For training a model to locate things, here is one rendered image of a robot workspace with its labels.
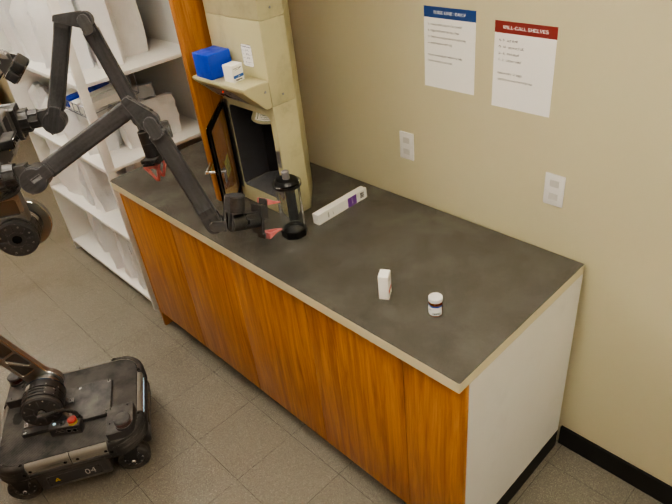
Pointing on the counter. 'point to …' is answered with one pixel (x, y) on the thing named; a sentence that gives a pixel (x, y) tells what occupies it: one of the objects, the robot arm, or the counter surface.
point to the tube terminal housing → (288, 142)
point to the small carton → (233, 72)
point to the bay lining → (253, 144)
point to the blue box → (211, 61)
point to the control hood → (256, 92)
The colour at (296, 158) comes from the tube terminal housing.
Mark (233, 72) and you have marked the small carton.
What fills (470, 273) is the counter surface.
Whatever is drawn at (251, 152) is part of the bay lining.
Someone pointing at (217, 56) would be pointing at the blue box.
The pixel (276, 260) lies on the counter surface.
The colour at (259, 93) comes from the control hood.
